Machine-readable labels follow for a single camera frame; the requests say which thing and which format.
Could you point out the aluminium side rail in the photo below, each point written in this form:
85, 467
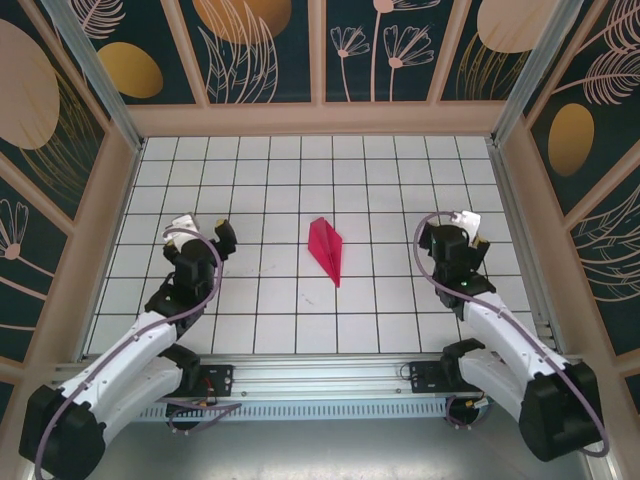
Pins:
520, 200

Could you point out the aluminium frame post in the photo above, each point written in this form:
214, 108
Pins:
540, 65
95, 65

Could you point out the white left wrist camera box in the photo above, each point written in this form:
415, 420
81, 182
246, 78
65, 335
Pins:
182, 225

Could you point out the aluminium mounting rail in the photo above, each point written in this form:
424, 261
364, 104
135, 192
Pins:
320, 372

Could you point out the pink paper sheet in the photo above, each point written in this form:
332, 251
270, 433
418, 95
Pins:
327, 245

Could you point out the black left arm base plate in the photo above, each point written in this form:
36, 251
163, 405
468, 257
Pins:
220, 380

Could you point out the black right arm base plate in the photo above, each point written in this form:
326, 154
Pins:
425, 380

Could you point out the grey metal sheet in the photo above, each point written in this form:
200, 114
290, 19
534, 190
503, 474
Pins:
320, 450

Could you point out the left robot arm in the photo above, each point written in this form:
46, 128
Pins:
125, 350

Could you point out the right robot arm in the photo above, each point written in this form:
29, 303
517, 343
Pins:
505, 330

